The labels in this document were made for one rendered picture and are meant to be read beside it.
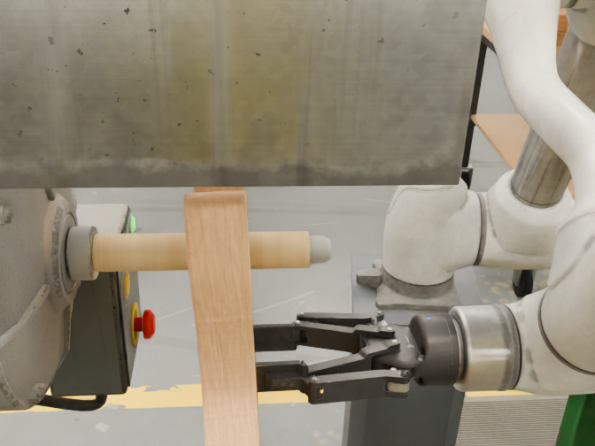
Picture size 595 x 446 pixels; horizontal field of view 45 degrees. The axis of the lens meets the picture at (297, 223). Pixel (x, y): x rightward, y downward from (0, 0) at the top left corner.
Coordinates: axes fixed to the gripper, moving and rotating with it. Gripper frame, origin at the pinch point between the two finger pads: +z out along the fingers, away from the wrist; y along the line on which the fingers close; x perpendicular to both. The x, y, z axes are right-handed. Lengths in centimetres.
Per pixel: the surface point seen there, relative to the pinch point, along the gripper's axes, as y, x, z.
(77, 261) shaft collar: -9.4, 15.4, 14.8
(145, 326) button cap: 21.4, -7.8, 14.1
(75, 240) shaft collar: -8.6, 16.9, 15.0
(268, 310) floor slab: 174, -87, -10
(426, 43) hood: -25.5, 34.6, -8.5
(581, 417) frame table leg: 30, -32, -54
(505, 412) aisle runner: 117, -95, -80
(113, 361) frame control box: 15.3, -9.3, 17.5
